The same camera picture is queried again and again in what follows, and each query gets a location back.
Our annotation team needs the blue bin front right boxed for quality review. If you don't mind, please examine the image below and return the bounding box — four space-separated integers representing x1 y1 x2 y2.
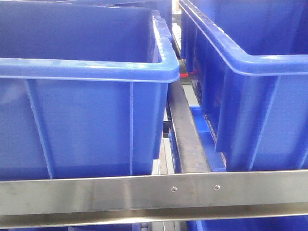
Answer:
180 0 308 171

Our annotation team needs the blue bin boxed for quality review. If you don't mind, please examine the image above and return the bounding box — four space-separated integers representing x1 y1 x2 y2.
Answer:
0 0 179 180
180 0 308 171

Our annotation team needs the steel shelf front rail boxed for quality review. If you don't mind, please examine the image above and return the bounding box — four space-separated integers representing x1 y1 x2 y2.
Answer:
0 170 308 229

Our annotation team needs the blue bin front left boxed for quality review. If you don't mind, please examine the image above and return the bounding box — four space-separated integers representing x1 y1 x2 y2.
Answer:
0 0 179 180

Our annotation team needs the steel shelf divider rail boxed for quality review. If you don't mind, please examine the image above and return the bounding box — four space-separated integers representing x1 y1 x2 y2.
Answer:
167 80 211 173

